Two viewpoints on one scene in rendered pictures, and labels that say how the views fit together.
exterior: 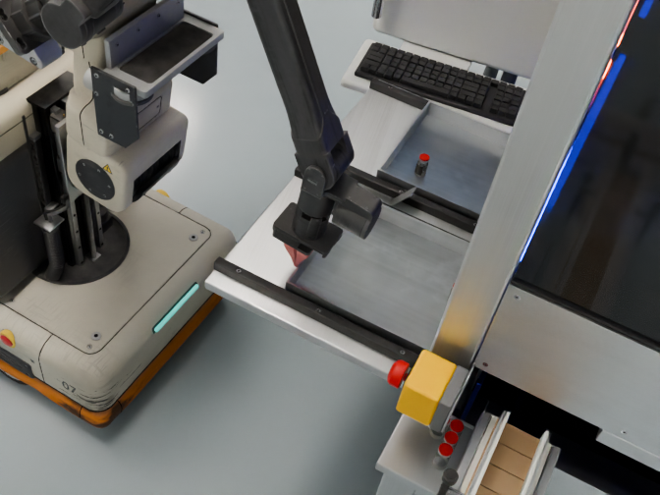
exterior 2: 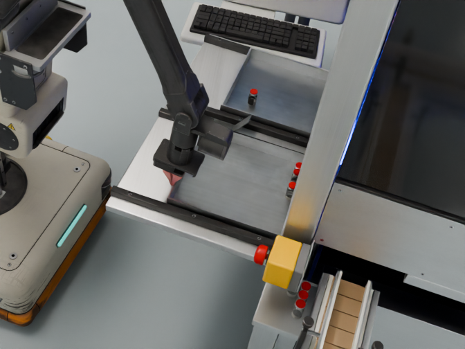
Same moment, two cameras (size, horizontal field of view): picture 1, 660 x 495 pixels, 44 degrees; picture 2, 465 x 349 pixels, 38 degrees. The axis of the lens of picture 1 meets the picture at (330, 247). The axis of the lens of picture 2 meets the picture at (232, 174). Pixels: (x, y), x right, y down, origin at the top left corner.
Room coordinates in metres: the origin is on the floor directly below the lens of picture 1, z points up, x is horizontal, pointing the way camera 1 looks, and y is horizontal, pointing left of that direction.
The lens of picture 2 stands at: (-0.07, 0.08, 2.09)
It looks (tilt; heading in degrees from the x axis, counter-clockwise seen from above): 49 degrees down; 351
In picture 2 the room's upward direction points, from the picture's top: 10 degrees clockwise
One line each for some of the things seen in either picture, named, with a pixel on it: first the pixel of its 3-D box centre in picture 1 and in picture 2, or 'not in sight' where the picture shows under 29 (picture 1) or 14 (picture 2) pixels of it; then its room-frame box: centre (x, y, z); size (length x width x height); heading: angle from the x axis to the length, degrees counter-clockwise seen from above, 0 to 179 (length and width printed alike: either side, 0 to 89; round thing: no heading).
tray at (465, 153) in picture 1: (479, 172); (295, 97); (1.25, -0.27, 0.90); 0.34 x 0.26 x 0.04; 70
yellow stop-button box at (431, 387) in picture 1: (430, 390); (285, 263); (0.66, -0.18, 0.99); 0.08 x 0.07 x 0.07; 70
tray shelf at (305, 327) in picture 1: (412, 218); (250, 138); (1.12, -0.14, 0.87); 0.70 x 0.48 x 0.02; 160
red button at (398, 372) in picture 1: (402, 375); (263, 255); (0.67, -0.14, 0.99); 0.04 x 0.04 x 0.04; 70
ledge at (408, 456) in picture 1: (434, 453); (292, 307); (0.63, -0.21, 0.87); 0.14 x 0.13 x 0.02; 70
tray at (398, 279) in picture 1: (406, 280); (254, 185); (0.94, -0.14, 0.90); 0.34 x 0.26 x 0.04; 71
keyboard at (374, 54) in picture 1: (441, 81); (255, 29); (1.65, -0.19, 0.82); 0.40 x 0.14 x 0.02; 78
